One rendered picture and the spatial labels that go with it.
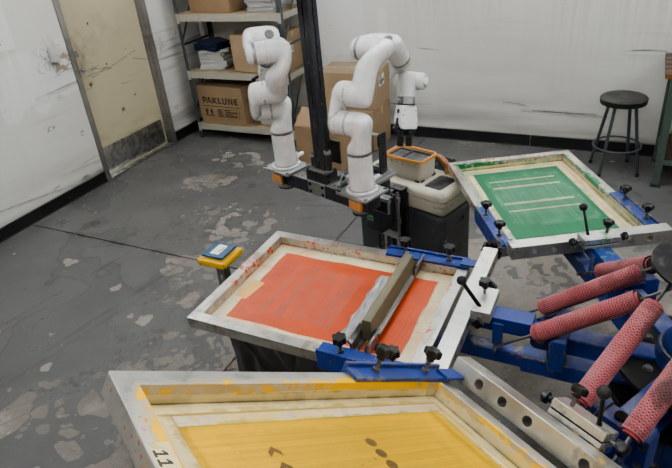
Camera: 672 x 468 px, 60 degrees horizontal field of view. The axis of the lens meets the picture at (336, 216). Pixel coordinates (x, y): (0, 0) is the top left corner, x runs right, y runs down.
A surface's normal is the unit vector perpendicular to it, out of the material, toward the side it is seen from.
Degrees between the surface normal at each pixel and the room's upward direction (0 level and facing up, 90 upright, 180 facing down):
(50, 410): 0
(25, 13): 90
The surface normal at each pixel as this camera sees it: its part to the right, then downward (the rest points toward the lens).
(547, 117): -0.43, 0.47
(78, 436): -0.08, -0.87
